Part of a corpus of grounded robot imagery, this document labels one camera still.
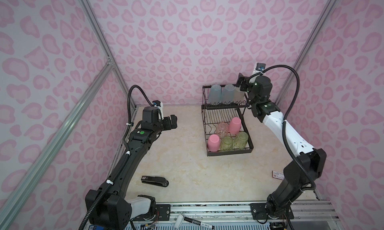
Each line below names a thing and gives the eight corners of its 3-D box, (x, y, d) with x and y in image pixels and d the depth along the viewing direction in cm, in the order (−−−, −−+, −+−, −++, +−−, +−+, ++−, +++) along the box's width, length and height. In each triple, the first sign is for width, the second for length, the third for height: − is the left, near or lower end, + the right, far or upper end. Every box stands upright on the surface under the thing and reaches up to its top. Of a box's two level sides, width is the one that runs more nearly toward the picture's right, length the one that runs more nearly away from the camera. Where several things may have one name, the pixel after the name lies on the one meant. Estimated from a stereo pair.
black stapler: (142, 183, 85) (139, 179, 81) (144, 176, 87) (142, 173, 83) (167, 187, 83) (166, 184, 79) (169, 180, 86) (168, 177, 82)
